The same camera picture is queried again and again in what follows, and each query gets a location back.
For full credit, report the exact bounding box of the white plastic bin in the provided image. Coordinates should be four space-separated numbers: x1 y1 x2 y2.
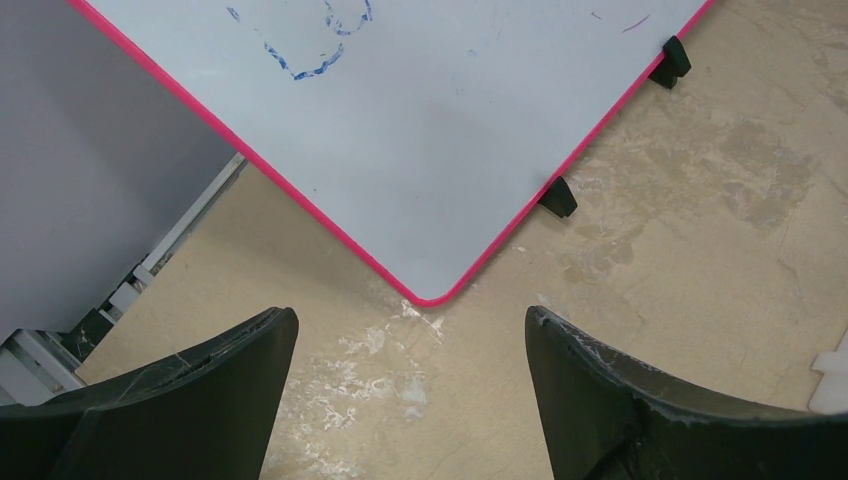
808 334 848 414

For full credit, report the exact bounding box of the aluminium frame rail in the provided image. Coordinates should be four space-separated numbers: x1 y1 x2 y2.
1 153 246 406

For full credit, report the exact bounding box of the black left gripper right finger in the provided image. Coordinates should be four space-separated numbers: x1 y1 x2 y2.
525 306 847 479

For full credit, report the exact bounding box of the pink framed whiteboard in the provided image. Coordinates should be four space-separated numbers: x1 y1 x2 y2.
75 0 709 307

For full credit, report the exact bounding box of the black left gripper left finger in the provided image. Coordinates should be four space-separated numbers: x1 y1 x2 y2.
1 307 299 479

